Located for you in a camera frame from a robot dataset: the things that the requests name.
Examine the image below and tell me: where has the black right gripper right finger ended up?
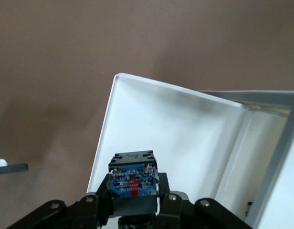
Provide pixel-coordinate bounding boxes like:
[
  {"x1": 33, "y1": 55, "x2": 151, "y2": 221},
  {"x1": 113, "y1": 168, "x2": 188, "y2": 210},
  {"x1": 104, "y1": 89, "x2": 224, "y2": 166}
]
[{"x1": 153, "y1": 173, "x2": 254, "y2": 229}]

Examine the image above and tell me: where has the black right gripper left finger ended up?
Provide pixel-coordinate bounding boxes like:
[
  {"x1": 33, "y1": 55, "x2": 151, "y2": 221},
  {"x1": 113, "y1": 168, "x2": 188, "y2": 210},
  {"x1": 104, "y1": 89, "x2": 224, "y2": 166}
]
[{"x1": 3, "y1": 173, "x2": 114, "y2": 229}]

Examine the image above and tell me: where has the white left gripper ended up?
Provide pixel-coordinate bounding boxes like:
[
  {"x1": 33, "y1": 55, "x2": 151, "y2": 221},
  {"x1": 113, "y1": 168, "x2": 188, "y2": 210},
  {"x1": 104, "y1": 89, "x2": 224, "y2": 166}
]
[{"x1": 0, "y1": 158, "x2": 29, "y2": 176}]

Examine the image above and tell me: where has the red push button switch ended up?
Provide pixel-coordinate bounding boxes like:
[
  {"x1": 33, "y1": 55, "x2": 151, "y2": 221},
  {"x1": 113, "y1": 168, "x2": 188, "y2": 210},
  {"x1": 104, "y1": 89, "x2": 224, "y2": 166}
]
[{"x1": 108, "y1": 149, "x2": 161, "y2": 217}]

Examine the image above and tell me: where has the cream plastic drawer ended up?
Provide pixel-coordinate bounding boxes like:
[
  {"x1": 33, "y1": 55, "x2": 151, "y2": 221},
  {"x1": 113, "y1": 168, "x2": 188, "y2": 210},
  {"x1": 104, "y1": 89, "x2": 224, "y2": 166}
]
[{"x1": 86, "y1": 73, "x2": 254, "y2": 208}]

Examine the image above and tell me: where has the white drawer cabinet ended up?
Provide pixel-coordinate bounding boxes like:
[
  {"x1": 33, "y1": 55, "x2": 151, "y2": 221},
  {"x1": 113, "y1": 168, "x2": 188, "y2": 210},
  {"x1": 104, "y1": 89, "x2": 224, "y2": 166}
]
[{"x1": 197, "y1": 90, "x2": 294, "y2": 229}]

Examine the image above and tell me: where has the brown table cover sheet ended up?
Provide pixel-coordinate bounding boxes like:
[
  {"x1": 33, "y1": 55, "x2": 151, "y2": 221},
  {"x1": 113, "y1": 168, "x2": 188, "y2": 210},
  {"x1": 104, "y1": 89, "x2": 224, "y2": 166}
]
[{"x1": 0, "y1": 0, "x2": 294, "y2": 215}]

